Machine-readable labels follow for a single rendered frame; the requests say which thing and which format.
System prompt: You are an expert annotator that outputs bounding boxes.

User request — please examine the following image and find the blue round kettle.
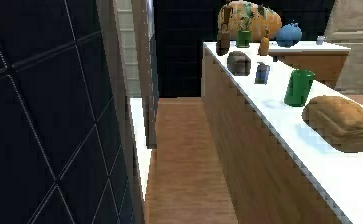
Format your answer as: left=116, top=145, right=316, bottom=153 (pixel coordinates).
left=275, top=22, right=303, bottom=48

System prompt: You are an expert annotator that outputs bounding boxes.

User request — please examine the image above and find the beige cupboard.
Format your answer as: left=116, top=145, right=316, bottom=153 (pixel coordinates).
left=323, top=0, right=363, bottom=95

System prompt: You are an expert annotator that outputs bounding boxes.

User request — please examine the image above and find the wooden cabinet with white top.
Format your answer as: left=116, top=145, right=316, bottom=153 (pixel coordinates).
left=268, top=40, right=352, bottom=90

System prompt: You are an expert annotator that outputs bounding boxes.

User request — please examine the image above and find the brown bread loaf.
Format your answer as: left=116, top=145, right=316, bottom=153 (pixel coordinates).
left=301, top=95, right=363, bottom=154

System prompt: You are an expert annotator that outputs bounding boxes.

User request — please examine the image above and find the large orange round object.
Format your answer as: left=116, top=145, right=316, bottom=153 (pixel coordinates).
left=217, top=0, right=283, bottom=43

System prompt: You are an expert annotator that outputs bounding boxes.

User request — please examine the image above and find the dark brown bottle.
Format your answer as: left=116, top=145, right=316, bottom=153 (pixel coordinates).
left=215, top=6, right=234, bottom=57

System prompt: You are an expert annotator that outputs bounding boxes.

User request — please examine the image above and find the wooden counter with white top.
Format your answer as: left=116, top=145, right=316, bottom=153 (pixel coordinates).
left=201, top=41, right=363, bottom=224

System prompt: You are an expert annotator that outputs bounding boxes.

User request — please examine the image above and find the green potted house plant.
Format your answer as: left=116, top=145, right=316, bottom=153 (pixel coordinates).
left=234, top=3, right=259, bottom=49

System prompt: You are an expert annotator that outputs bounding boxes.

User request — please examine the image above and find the small blue bottle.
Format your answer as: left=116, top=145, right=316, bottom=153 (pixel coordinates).
left=254, top=61, right=271, bottom=85

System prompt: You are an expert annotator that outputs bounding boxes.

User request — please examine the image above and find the green cylindrical canister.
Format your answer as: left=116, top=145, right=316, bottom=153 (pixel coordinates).
left=283, top=68, right=316, bottom=108

